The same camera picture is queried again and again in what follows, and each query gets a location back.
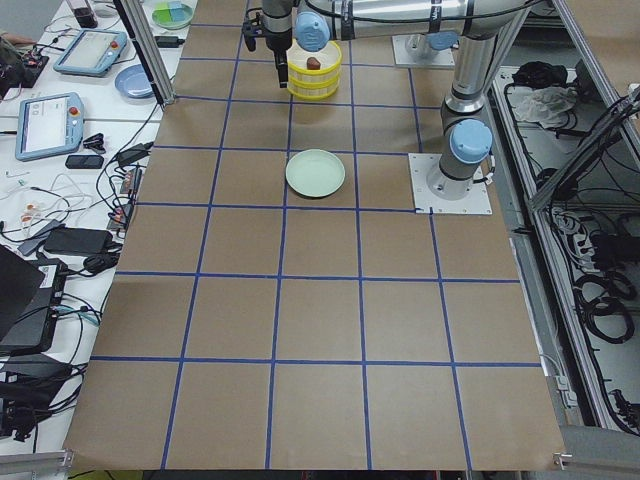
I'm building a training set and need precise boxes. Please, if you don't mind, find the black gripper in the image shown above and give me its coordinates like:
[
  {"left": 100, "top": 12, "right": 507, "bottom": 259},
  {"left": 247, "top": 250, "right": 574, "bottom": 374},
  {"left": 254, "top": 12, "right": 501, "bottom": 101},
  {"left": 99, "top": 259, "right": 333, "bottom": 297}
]
[{"left": 263, "top": 17, "right": 292, "bottom": 89}]

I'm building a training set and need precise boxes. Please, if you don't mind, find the brown steamed bun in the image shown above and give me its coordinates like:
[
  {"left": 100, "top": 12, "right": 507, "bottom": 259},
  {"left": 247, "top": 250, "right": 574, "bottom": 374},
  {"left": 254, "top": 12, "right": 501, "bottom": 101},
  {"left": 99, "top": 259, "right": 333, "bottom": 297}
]
[{"left": 306, "top": 57, "right": 321, "bottom": 71}]

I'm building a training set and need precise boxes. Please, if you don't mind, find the yellow bamboo steamer basket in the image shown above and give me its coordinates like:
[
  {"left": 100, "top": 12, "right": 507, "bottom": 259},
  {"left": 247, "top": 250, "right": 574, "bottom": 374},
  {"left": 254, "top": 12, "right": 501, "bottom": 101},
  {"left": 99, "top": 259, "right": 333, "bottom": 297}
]
[{"left": 287, "top": 69, "right": 341, "bottom": 101}]

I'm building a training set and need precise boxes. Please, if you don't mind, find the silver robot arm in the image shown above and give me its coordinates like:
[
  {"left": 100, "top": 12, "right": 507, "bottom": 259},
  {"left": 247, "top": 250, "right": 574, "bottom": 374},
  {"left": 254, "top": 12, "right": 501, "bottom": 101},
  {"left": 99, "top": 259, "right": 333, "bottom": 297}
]
[
  {"left": 242, "top": 0, "right": 533, "bottom": 135},
  {"left": 426, "top": 31, "right": 459, "bottom": 51}
]

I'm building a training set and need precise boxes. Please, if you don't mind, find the light green plate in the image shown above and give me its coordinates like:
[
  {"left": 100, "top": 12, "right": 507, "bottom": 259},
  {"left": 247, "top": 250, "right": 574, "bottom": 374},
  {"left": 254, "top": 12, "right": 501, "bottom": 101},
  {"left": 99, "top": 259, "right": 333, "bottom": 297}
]
[{"left": 285, "top": 149, "right": 346, "bottom": 198}]

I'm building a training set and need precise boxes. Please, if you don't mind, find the green bowl with blocks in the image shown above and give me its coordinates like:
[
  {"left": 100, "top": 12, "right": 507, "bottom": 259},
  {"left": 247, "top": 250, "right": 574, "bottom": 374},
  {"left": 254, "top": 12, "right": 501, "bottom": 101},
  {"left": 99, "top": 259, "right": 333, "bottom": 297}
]
[{"left": 151, "top": 1, "right": 194, "bottom": 30}]

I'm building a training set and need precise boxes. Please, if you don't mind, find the black power adapter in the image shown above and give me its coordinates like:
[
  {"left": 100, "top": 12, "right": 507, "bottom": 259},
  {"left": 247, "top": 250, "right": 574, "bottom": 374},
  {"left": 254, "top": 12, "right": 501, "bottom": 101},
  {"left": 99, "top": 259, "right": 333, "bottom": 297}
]
[{"left": 154, "top": 35, "right": 185, "bottom": 49}]

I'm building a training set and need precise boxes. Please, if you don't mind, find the blue plate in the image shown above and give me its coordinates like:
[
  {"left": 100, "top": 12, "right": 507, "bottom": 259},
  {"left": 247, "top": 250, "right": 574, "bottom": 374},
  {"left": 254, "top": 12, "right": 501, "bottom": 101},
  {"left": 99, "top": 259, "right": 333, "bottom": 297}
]
[{"left": 114, "top": 64, "right": 154, "bottom": 99}]

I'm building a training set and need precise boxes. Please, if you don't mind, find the upper teach pendant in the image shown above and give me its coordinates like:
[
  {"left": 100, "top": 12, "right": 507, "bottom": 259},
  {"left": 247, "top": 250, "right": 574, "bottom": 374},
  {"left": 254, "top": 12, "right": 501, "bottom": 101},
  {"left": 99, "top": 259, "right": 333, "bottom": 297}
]
[{"left": 53, "top": 29, "right": 128, "bottom": 77}]

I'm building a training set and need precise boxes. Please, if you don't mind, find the teach pendant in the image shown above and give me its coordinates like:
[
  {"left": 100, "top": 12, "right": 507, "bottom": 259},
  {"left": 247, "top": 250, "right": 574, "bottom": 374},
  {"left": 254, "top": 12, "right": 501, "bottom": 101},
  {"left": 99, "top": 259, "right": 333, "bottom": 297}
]
[
  {"left": 53, "top": 29, "right": 128, "bottom": 77},
  {"left": 15, "top": 92, "right": 84, "bottom": 162}
]

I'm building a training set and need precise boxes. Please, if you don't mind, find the lower teach pendant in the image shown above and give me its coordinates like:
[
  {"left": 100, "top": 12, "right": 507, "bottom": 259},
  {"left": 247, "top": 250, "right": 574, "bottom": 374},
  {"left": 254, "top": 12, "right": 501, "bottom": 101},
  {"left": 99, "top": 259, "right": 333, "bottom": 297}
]
[{"left": 15, "top": 92, "right": 84, "bottom": 162}]

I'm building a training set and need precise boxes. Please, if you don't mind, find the white crumpled cloth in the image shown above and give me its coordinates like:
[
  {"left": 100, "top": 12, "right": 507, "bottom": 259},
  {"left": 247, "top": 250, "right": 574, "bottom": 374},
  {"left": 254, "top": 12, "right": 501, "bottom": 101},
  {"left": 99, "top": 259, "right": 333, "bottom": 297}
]
[{"left": 514, "top": 86, "right": 578, "bottom": 128}]

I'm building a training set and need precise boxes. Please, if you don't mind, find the black laptop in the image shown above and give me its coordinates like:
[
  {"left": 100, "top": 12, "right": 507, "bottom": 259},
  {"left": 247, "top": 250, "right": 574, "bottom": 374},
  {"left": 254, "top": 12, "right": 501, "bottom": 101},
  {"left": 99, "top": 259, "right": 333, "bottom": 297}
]
[{"left": 1, "top": 246, "right": 68, "bottom": 356}]

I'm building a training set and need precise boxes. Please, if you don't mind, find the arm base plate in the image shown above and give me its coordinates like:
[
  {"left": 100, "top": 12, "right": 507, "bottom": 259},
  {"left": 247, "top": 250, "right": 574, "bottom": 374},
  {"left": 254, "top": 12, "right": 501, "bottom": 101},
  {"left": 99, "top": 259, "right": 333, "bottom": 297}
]
[
  {"left": 408, "top": 153, "right": 493, "bottom": 216},
  {"left": 392, "top": 34, "right": 458, "bottom": 70}
]

